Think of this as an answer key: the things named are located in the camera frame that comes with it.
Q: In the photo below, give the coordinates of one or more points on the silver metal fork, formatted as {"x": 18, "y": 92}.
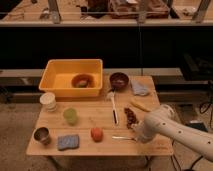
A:
{"x": 124, "y": 138}

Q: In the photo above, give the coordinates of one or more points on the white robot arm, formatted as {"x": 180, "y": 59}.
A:
{"x": 160, "y": 121}

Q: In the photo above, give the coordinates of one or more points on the green plastic cup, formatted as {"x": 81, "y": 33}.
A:
{"x": 70, "y": 115}

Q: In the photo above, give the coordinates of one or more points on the metal cup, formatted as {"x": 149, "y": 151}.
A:
{"x": 42, "y": 135}

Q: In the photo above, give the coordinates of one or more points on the dark red bowl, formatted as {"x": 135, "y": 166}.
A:
{"x": 119, "y": 80}

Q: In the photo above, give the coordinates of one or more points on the light blue cloth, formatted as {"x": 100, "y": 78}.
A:
{"x": 139, "y": 89}

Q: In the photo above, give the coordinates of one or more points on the wooden folding table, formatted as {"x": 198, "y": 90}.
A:
{"x": 96, "y": 112}

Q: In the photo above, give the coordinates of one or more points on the brown grape bunch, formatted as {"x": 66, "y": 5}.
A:
{"x": 131, "y": 117}

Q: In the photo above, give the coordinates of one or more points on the yellow banana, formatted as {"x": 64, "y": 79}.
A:
{"x": 139, "y": 105}

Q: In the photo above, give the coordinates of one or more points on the orange fruit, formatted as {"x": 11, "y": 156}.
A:
{"x": 97, "y": 134}

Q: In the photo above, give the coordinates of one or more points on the yellow plastic tub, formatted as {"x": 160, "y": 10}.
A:
{"x": 59, "y": 73}

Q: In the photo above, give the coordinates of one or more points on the white stacked cups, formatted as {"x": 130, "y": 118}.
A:
{"x": 48, "y": 101}

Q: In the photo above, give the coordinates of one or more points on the blue sponge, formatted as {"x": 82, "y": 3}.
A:
{"x": 68, "y": 142}

